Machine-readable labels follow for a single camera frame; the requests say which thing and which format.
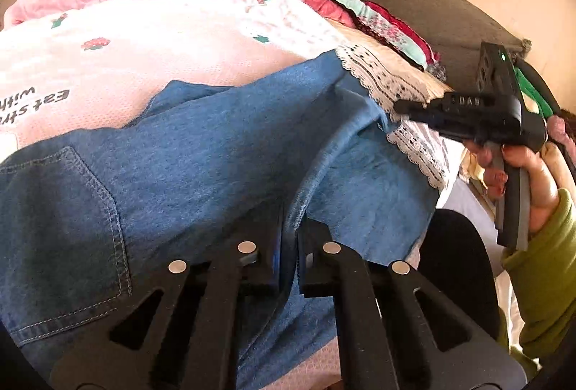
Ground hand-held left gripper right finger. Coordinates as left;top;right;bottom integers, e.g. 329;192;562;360
297;222;528;390

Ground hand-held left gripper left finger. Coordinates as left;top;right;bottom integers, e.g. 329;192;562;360
49;209;289;390

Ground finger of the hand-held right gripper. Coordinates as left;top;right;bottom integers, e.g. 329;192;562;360
393;97;441;128

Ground blue denim jeans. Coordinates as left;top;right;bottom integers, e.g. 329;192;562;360
0;44;457;390

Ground person's right forearm green sleeve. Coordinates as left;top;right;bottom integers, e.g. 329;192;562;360
500;187;576;370

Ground person's right hand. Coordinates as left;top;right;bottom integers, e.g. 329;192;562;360
463;140;564;234

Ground stack of folded colourful clothes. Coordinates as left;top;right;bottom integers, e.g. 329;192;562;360
330;0;447;81

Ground person's leg black trousers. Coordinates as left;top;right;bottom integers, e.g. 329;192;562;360
418;208;504;348

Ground pink strawberry print bedsheet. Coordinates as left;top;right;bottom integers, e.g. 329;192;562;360
0;0;356;157

